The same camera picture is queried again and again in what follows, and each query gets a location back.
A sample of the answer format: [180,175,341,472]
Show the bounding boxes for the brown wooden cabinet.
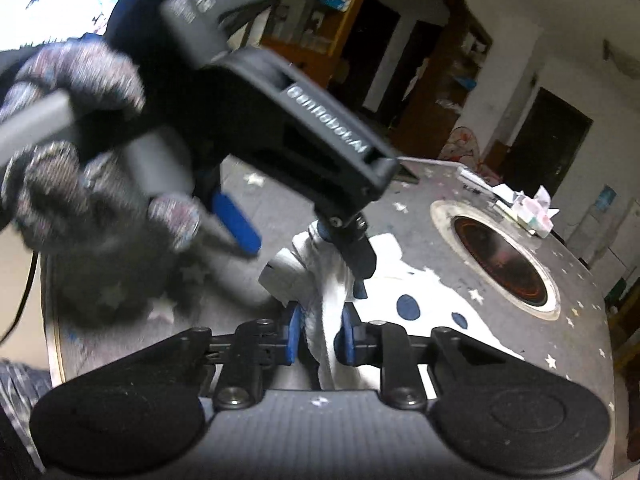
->
[260,0,373,91]

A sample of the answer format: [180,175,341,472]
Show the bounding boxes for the crumpled tissue paper pile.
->
[512,186,561,239]

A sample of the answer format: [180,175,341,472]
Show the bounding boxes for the white flat box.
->
[457,166,496,194]

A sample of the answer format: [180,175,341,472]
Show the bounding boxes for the dark wooden shelf unit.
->
[395,10,493,161]

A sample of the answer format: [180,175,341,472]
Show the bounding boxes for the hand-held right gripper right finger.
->
[336,305,521,408]

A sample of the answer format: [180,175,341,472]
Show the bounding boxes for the dark wooden door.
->
[500,87,593,186]

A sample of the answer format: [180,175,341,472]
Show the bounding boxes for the grey star-printed table cover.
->
[42,155,616,480]

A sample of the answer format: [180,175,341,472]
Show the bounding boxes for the round black induction hob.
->
[430,200,562,322]

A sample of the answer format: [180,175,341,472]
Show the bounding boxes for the pale yellow flat box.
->
[492,194,521,217]

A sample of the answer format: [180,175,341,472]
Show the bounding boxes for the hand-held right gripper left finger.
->
[142,305,303,408]

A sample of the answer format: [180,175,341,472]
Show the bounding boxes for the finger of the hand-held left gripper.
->
[317,212,377,282]
[192,167,262,259]

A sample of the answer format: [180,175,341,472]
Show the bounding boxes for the person's left hand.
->
[0,42,203,253]

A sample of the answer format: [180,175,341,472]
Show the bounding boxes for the black cable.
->
[0,250,38,346]

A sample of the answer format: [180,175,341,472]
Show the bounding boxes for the round floor fan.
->
[440,125,483,168]

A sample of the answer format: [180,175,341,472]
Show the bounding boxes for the white water dispenser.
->
[582,207,618,261]

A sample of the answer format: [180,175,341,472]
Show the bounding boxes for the white polka dot pants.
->
[258,220,525,391]

